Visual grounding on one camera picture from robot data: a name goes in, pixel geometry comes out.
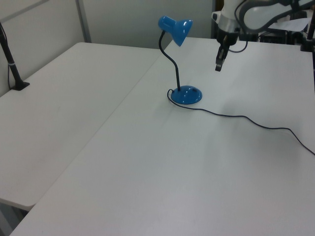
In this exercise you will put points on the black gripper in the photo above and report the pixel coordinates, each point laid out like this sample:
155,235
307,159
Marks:
227,39

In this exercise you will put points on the blue gooseneck desk lamp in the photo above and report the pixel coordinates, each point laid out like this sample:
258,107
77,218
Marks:
187,97

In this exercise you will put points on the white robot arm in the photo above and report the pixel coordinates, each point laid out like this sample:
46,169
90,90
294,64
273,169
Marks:
258,9

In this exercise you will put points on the black background equipment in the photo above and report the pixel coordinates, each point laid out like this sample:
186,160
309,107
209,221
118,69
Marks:
278,37

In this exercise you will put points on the white paper sheet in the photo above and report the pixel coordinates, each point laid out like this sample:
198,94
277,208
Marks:
292,24

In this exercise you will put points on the black pole with white tape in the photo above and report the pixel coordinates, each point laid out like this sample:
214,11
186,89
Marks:
13,71

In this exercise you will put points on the black camera pole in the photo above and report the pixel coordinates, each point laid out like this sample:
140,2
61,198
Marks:
310,32

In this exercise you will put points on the grey metal partition post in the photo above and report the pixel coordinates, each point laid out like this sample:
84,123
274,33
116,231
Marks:
83,22

